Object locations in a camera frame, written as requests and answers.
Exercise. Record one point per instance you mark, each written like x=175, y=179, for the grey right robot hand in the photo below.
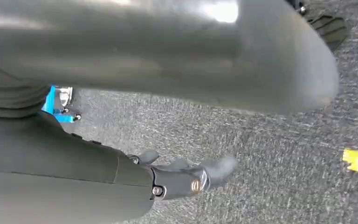
x=166, y=49

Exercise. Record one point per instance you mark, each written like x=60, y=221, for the right arm ribbed grey sleeve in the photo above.
x=6, y=95

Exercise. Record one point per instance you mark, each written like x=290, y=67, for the blue metal bracket with bolts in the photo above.
x=58, y=117

